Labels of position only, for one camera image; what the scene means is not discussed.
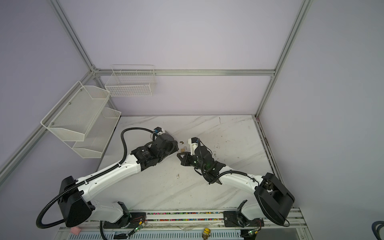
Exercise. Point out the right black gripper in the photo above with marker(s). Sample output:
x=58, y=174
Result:
x=186, y=158

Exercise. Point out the white wire basket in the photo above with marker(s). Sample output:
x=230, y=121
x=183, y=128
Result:
x=132, y=81

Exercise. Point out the white two-tier mesh shelf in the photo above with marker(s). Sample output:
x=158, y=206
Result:
x=83, y=121

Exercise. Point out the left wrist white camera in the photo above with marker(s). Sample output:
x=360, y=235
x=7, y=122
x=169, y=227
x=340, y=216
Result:
x=159, y=131

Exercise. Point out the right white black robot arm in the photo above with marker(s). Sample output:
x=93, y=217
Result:
x=274, y=200

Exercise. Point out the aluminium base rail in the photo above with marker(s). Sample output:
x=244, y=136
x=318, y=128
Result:
x=189, y=225

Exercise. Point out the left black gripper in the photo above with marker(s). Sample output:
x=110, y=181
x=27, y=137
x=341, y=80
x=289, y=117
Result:
x=173, y=144

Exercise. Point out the wrist white camera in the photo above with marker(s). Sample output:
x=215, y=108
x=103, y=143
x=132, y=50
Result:
x=194, y=144
x=159, y=131

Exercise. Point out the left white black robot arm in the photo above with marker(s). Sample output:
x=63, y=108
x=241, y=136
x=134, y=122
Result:
x=77, y=206

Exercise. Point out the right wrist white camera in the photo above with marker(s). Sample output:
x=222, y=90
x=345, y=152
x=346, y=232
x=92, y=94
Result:
x=194, y=144

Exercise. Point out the pink eraser block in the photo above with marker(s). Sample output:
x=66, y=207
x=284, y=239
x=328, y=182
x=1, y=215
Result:
x=75, y=231

